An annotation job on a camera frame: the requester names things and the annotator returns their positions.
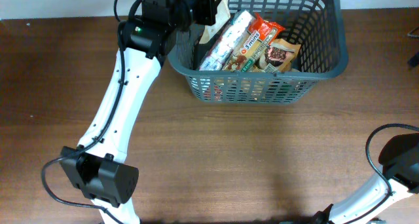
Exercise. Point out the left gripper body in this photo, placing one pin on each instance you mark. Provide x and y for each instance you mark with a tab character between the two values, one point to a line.
201	8

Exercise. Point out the white tissue multipack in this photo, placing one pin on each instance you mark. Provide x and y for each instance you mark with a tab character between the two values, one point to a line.
217	56

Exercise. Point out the orange spaghetti packet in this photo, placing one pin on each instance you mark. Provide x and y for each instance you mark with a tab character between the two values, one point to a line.
252	44

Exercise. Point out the orange snack bag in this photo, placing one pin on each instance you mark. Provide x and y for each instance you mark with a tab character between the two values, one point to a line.
277	57

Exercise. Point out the brown white snack pouch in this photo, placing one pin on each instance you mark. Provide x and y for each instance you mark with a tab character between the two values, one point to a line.
216	24

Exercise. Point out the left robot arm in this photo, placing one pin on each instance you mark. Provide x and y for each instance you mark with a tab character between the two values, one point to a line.
97	165

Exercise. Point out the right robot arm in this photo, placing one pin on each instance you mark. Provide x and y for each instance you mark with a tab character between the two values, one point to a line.
369	150

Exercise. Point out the grey plastic basket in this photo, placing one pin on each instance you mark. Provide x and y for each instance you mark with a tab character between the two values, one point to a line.
316	25

